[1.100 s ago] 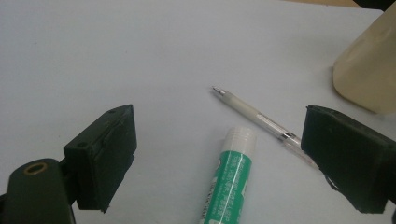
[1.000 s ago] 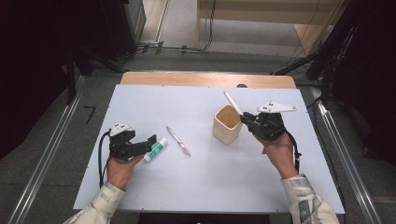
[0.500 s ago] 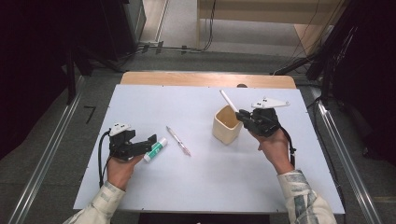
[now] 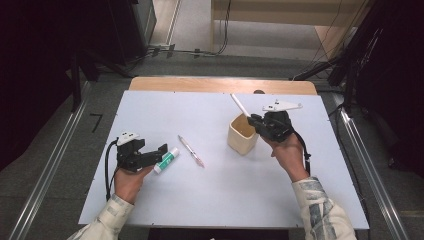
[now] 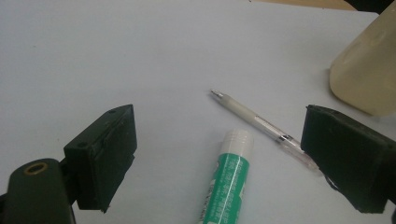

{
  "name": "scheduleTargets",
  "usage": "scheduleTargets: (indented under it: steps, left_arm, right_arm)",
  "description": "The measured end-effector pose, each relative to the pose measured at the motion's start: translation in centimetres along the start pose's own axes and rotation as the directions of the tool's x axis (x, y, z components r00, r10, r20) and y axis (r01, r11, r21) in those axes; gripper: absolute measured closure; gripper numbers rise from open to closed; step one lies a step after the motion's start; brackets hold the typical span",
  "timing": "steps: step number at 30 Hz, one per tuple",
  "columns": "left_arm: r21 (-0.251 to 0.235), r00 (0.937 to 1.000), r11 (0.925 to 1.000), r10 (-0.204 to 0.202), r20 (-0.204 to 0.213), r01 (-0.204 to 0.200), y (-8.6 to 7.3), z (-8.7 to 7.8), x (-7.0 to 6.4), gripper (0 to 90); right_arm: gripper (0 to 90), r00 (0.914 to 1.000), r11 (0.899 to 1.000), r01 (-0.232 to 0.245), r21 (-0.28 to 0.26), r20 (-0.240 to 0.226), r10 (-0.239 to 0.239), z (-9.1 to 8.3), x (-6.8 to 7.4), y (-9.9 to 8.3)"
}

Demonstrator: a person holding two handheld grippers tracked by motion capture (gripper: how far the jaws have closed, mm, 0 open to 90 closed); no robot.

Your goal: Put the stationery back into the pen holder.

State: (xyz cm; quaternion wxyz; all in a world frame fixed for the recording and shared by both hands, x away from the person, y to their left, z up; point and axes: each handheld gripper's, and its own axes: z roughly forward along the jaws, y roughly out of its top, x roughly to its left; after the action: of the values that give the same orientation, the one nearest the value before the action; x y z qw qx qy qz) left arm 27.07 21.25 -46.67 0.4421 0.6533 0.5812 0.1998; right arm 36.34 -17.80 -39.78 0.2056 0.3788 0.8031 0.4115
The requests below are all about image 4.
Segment metal floor rail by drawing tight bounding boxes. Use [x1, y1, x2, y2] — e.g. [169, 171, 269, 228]
[332, 93, 412, 240]
[8, 79, 93, 240]

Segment black stand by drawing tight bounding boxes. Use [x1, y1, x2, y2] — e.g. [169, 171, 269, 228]
[66, 46, 131, 113]
[289, 19, 384, 116]

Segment person's left hand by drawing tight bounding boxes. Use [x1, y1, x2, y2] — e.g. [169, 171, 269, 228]
[113, 164, 155, 205]

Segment dark curtain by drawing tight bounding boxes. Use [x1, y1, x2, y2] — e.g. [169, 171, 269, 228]
[0, 0, 79, 172]

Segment green and white glue stick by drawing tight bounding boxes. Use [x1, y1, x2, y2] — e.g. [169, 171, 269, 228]
[153, 147, 181, 175]

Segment white board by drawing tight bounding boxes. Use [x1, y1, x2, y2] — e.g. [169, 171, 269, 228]
[78, 89, 370, 231]

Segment wooden table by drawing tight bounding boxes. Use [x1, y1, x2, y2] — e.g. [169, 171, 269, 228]
[128, 76, 318, 96]

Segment person's right hand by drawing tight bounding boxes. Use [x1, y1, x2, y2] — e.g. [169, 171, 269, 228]
[262, 131, 310, 183]

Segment light wooden furniture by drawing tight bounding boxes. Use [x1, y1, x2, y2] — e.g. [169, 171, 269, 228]
[211, 0, 373, 62]

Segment black floor cables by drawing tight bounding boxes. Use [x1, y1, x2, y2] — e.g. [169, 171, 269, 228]
[126, 0, 233, 68]

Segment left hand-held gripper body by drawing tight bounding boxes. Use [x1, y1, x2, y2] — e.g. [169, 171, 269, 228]
[115, 131, 148, 173]

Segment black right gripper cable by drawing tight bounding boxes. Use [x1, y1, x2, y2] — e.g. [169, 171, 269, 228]
[292, 131, 313, 178]

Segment pink pen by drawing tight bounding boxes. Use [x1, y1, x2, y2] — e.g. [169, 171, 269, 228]
[177, 134, 206, 169]

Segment beige square cup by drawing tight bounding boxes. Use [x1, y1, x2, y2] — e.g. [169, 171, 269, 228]
[227, 112, 260, 156]

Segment dark cabinet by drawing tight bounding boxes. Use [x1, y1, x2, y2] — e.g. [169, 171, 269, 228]
[106, 0, 158, 66]

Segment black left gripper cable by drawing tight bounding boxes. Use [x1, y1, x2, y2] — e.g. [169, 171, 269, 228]
[104, 138, 122, 202]

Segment white pen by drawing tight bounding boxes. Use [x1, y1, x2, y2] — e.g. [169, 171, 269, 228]
[230, 92, 252, 118]

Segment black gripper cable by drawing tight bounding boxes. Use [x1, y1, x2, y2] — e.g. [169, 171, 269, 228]
[292, 131, 313, 178]
[104, 138, 122, 202]

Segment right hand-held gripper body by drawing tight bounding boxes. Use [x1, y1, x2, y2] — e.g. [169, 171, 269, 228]
[258, 98, 304, 144]

